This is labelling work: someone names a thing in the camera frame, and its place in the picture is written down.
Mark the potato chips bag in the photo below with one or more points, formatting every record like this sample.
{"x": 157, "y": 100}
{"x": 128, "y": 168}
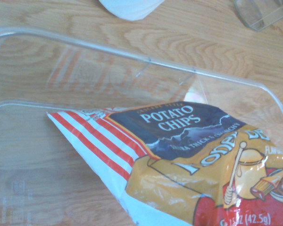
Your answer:
{"x": 179, "y": 150}

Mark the clear plastic container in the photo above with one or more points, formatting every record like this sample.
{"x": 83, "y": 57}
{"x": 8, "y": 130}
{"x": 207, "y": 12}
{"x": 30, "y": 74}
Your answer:
{"x": 61, "y": 70}

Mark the clear plastic container corner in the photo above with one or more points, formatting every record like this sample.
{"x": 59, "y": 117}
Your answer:
{"x": 259, "y": 14}

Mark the white plastic lid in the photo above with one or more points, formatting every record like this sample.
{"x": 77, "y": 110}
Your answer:
{"x": 129, "y": 8}

